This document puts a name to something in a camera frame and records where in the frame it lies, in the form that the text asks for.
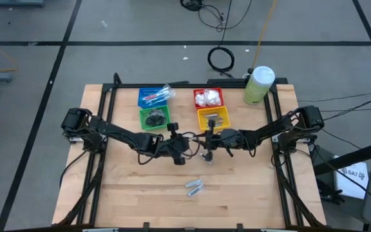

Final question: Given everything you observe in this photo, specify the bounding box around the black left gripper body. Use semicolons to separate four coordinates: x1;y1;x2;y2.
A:
159;121;193;166

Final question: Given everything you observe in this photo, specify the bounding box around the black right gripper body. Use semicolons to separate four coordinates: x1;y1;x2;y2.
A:
206;119;240;161

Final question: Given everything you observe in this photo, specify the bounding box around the clear bag of white cotton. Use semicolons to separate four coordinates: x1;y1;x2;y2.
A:
194;91;207;108
204;88;222;107
200;88;220;99

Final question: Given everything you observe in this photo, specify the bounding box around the blue toothbrush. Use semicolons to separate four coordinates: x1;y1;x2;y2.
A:
153;84;171;97
156;87;176;99
146;93;173;106

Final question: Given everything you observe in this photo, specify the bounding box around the yellow plastic basket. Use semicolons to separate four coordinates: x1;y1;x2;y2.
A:
196;106;231;131

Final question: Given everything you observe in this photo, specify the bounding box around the green plastic basket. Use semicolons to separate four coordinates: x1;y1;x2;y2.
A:
139;104;173;131

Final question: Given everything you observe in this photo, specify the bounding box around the red plastic basket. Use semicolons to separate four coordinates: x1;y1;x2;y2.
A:
193;87;224;109

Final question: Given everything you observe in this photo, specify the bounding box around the blue plastic basket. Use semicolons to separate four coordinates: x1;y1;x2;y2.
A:
137;87;169;110

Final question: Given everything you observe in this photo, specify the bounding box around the green wipes canister white lid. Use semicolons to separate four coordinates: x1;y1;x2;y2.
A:
242;66;276;106

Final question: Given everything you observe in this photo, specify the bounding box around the black caster foot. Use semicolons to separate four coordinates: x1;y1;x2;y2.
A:
316;179;346;206

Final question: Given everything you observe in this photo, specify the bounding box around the black side table bar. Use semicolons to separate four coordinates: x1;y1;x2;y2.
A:
312;137;371;177

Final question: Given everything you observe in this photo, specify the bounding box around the white printed cardboard box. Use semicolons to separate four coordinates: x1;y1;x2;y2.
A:
333;155;370;200

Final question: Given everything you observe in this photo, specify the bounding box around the black aluminium table frame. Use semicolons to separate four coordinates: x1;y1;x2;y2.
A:
52;72;327;232

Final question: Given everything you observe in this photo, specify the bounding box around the coiled black floor cable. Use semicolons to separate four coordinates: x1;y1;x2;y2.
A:
207;46;236;73

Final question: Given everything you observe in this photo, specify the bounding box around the thin black floor cable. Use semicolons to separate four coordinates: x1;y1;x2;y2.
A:
198;0;254;48
320;92;371;127
297;90;371;103

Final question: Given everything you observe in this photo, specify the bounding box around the long yellow floor cable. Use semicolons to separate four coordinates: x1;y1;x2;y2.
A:
252;0;278;69

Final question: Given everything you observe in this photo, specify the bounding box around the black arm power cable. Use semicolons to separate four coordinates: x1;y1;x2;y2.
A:
59;150;91;189

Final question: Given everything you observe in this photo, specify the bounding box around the black cable bundle on floor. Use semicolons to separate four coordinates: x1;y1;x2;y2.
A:
179;0;203;12

